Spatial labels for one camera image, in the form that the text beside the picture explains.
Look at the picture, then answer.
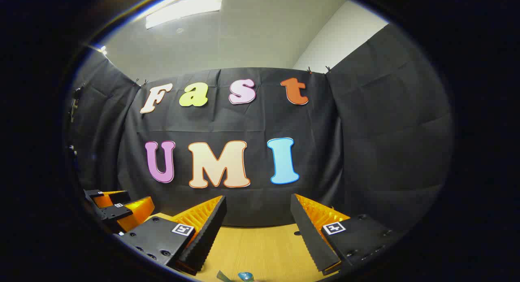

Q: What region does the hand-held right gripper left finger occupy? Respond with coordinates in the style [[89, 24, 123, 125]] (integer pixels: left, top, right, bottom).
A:
[[116, 195, 227, 275]]

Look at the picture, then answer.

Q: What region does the black backdrop cloth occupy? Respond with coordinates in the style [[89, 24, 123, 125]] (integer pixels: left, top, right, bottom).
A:
[[67, 24, 453, 234]]

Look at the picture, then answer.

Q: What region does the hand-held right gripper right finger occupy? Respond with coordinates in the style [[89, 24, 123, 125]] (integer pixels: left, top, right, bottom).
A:
[[290, 193, 407, 274]]

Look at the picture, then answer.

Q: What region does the ceiling light panel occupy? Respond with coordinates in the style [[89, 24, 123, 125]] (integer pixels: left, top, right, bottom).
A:
[[145, 0, 225, 29]]

